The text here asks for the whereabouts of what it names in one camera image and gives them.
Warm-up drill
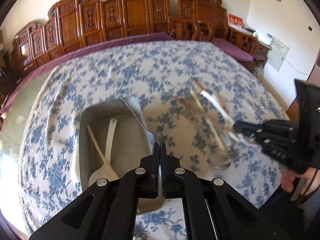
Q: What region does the blue floral tablecloth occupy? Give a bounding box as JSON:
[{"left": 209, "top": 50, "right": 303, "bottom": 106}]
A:
[{"left": 18, "top": 41, "right": 287, "bottom": 235}]

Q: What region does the white wall electrical panel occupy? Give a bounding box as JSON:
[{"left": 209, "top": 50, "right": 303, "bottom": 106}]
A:
[{"left": 267, "top": 37, "right": 289, "bottom": 71}]

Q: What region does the grey metal tray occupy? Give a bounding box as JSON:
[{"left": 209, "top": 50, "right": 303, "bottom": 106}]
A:
[{"left": 79, "top": 98, "right": 166, "bottom": 215}]

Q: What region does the large cream ladle spoon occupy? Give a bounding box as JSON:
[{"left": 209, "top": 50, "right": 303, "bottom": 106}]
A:
[{"left": 88, "top": 118, "right": 118, "bottom": 186}]

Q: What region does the purple armchair cushion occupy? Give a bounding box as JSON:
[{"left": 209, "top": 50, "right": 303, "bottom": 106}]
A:
[{"left": 212, "top": 38, "right": 254, "bottom": 62}]

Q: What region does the long carved wooden sofa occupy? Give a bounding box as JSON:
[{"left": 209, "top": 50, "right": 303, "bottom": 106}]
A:
[{"left": 10, "top": 0, "right": 213, "bottom": 75}]

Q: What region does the cream chopstick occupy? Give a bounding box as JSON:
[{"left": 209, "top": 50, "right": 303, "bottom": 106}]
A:
[
  {"left": 190, "top": 90, "right": 226, "bottom": 152},
  {"left": 87, "top": 125, "right": 119, "bottom": 179}
]

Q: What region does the wooden side table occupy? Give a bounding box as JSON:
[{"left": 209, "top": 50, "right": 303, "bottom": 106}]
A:
[{"left": 253, "top": 42, "right": 272, "bottom": 68}]

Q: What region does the smiley steel spork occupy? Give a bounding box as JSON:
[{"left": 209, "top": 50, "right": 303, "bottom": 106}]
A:
[{"left": 199, "top": 89, "right": 258, "bottom": 148}]

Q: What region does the white router box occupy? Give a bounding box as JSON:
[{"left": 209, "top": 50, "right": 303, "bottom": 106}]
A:
[{"left": 258, "top": 31, "right": 273, "bottom": 46}]

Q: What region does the red card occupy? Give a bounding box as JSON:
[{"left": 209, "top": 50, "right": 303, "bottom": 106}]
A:
[{"left": 227, "top": 14, "right": 243, "bottom": 28}]

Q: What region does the person's right hand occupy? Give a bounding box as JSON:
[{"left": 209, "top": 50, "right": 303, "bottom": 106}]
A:
[{"left": 280, "top": 167, "right": 320, "bottom": 196}]

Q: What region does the carved wooden armchair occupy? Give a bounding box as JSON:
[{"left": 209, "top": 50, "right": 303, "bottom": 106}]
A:
[{"left": 177, "top": 0, "right": 259, "bottom": 56}]

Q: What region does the steel fork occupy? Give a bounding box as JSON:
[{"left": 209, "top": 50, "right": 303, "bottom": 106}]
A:
[{"left": 173, "top": 95, "right": 232, "bottom": 170}]

